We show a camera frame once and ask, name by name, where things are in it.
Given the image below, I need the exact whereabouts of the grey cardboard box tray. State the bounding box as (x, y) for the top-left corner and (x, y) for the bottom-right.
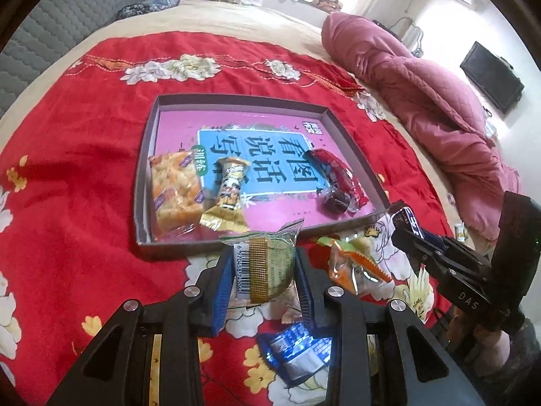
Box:
(133, 94), (390, 262)

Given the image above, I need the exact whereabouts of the beige bed sheet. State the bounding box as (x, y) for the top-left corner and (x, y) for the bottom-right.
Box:
(0, 0), (503, 263)

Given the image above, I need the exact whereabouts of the person's right hand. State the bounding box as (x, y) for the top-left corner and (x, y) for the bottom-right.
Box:
(448, 315), (512, 373)

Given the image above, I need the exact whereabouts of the dark floral pillow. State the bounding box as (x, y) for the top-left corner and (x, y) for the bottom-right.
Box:
(116, 0), (178, 20)

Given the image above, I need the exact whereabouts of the green pastry packet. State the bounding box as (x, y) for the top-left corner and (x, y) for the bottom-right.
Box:
(220, 219), (305, 311)

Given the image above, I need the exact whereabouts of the red floral blanket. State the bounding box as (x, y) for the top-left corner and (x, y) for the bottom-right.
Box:
(0, 31), (453, 406)

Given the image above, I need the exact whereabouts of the blue snack packet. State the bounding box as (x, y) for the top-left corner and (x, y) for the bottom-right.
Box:
(257, 323), (334, 385)

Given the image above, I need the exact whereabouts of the pink book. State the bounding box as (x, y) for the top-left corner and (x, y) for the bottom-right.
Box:
(146, 110), (375, 242)

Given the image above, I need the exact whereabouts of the grey quilted headboard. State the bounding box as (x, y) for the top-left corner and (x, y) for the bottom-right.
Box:
(0, 0), (148, 115)

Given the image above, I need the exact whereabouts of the clear orange cracker packet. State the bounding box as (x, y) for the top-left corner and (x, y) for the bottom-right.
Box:
(149, 151), (208, 242)

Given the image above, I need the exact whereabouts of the red snack packet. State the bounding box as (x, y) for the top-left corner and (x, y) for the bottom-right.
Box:
(305, 149), (368, 218)

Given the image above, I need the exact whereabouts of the white rack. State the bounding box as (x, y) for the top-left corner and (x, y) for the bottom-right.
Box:
(393, 17), (425, 58)

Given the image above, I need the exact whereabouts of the yellow panda snack packet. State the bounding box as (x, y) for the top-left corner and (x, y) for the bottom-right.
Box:
(199, 156), (251, 234)

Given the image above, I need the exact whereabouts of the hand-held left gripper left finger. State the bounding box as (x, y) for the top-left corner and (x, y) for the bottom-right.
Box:
(55, 247), (235, 406)

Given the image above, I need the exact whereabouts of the black television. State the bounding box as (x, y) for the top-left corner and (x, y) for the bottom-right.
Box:
(460, 41), (525, 114)

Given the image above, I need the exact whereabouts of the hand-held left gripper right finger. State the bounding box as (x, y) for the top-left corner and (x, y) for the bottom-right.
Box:
(293, 245), (487, 406)

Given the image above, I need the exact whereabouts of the pink quilt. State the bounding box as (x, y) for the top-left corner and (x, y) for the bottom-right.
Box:
(321, 12), (522, 242)

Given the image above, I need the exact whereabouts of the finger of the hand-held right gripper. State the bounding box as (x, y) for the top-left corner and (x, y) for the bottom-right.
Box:
(391, 227), (459, 290)
(420, 227), (493, 265)

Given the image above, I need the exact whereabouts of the orange snack packet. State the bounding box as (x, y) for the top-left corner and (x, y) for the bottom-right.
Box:
(315, 230), (394, 297)

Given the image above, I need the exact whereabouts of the black chocolate bar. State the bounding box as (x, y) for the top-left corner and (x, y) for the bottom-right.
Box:
(386, 203), (423, 242)

